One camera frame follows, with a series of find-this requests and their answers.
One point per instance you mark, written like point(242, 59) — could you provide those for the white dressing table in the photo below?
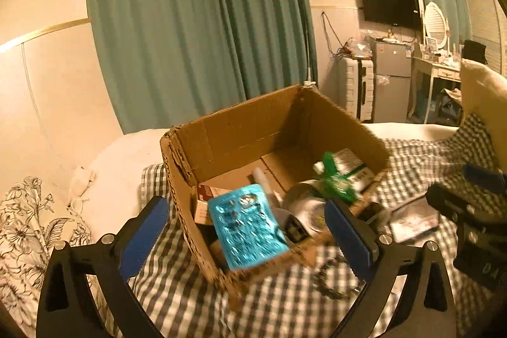
point(443, 72)

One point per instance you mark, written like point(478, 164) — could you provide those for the printed card packet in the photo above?
point(412, 221)

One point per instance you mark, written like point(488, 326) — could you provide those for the foil blister pack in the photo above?
point(245, 227)

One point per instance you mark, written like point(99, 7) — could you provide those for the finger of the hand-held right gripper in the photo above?
point(485, 177)
point(447, 199)

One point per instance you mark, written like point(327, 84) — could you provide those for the white suitcase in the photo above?
point(354, 84)

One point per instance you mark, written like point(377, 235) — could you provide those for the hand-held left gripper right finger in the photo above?
point(348, 239)

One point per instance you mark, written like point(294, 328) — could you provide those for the checked bed sheet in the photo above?
point(178, 282)

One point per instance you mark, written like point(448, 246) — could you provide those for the black chair back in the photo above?
point(474, 51)

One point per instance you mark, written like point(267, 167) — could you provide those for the white pillow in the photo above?
point(119, 171)

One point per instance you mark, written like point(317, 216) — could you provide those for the white oval vanity mirror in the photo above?
point(435, 23)

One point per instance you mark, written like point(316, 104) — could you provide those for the beige pillow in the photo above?
point(483, 100)

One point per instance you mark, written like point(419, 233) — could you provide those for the floral duvet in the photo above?
point(23, 227)

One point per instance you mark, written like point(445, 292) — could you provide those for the black wall television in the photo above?
point(390, 5)

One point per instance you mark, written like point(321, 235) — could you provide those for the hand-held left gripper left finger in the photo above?
point(144, 235)

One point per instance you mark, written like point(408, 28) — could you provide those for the beige brown medicine box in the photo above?
point(204, 203)

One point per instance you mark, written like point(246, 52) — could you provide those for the grey small fridge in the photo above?
point(392, 84)

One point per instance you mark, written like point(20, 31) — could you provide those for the green white packet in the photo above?
point(340, 179)

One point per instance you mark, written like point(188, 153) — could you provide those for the brown cardboard box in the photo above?
point(237, 132)

